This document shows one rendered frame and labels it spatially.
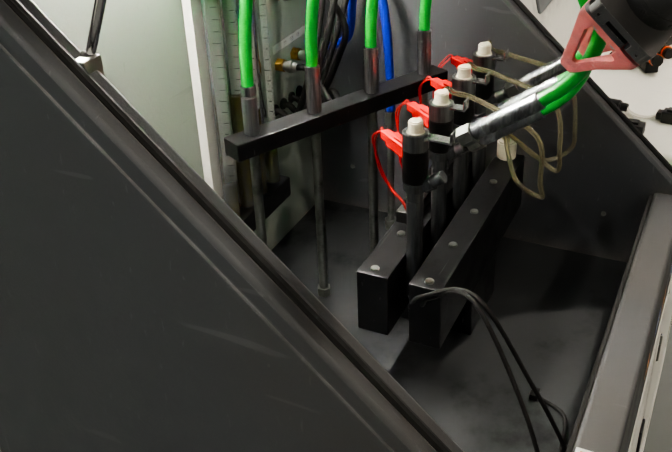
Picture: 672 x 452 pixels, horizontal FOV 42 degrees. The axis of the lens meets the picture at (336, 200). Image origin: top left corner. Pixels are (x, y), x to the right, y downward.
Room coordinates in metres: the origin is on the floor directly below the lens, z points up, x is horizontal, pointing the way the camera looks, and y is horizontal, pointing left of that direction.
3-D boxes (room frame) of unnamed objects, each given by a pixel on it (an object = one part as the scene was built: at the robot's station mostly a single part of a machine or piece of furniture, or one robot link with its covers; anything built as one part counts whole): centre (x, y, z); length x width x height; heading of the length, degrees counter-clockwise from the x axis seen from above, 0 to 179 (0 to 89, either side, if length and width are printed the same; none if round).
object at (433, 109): (0.88, -0.13, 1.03); 0.05 x 0.03 x 0.21; 63
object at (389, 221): (1.12, -0.08, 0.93); 0.02 x 0.02 x 0.19; 63
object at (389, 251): (0.92, -0.14, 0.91); 0.34 x 0.10 x 0.15; 153
